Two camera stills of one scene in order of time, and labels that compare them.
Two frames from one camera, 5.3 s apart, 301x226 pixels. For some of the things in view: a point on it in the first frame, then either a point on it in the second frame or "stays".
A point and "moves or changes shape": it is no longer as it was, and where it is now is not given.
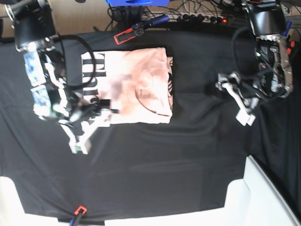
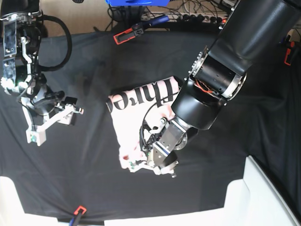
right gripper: (244, 93) -> (161, 163)
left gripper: (81, 123) -> (43, 110)
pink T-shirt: (139, 83) moves or changes shape
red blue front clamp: (80, 211) stays
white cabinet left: (12, 213) stays
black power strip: (200, 18) stays
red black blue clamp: (138, 29) stays
